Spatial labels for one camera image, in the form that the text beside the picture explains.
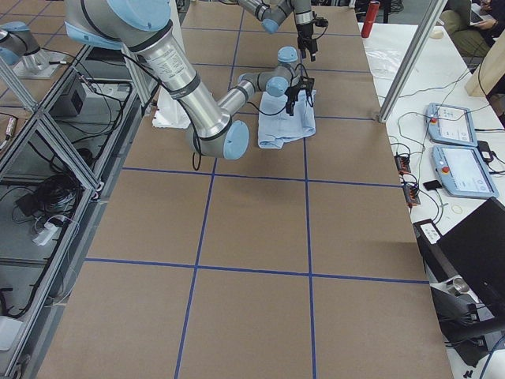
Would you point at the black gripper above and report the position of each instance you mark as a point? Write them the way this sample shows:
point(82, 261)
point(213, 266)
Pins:
point(304, 32)
point(293, 93)

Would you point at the lower teach pendant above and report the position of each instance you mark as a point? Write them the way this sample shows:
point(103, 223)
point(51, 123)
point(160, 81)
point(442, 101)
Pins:
point(462, 172)

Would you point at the red cylinder bottle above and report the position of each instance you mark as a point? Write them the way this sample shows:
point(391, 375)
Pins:
point(370, 17)

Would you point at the teach pendant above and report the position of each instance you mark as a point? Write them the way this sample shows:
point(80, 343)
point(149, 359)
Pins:
point(462, 172)
point(449, 124)

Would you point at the aluminium frame post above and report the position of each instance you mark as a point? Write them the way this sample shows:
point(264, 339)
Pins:
point(413, 52)

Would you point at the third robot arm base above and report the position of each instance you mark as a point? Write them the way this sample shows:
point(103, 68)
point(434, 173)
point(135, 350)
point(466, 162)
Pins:
point(20, 50)

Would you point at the white power strip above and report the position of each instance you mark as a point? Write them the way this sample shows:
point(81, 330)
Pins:
point(47, 232)

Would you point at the upper teach pendant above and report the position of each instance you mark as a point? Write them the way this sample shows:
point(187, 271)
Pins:
point(449, 124)

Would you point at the clear plastic bag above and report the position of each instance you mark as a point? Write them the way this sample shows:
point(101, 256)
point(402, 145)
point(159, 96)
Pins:
point(384, 63)

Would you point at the white camera post base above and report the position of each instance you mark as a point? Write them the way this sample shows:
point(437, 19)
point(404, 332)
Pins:
point(169, 106)

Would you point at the black laptop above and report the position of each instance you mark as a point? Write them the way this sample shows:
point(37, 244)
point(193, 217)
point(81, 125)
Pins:
point(475, 248)

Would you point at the light blue button shirt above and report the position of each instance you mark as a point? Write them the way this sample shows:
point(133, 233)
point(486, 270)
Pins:
point(276, 127)

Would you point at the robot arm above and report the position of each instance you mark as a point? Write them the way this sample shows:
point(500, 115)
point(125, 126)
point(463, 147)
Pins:
point(146, 28)
point(271, 18)

